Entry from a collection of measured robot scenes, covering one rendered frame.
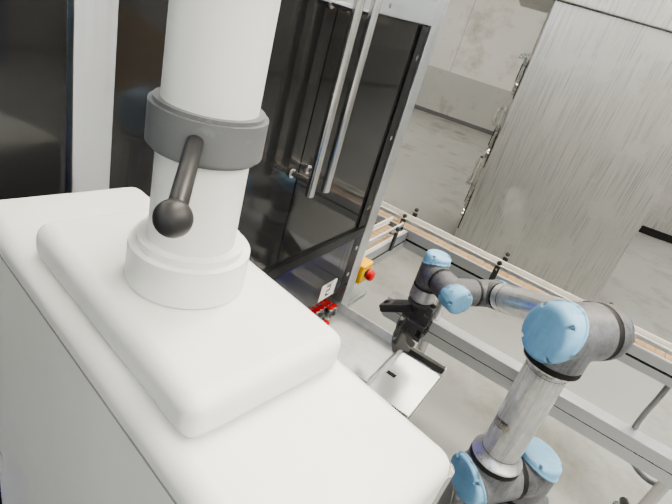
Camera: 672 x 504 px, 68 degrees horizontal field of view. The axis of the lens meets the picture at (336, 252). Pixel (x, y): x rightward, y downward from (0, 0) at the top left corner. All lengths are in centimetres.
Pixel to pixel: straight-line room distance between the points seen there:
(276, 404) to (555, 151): 338
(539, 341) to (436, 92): 1010
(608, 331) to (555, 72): 271
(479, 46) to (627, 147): 740
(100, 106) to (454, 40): 1036
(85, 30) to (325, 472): 54
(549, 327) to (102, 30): 85
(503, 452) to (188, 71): 102
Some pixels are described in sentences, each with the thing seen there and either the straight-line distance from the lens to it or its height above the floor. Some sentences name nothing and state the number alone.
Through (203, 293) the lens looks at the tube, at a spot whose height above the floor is 160.
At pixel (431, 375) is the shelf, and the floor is 88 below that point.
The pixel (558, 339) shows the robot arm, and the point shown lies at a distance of 100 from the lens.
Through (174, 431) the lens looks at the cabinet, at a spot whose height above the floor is 155.
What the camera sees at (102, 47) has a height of 170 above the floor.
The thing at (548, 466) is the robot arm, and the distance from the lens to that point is 133.
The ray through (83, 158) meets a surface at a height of 156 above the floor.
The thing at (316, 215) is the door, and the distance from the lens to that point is 126.
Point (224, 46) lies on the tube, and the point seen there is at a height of 178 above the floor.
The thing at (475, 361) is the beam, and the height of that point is 48.
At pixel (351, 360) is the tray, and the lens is 152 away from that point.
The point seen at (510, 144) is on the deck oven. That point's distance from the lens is 366.
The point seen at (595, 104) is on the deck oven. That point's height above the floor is 160.
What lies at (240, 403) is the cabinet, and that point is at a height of 157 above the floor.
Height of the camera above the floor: 183
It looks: 27 degrees down
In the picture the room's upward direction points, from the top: 17 degrees clockwise
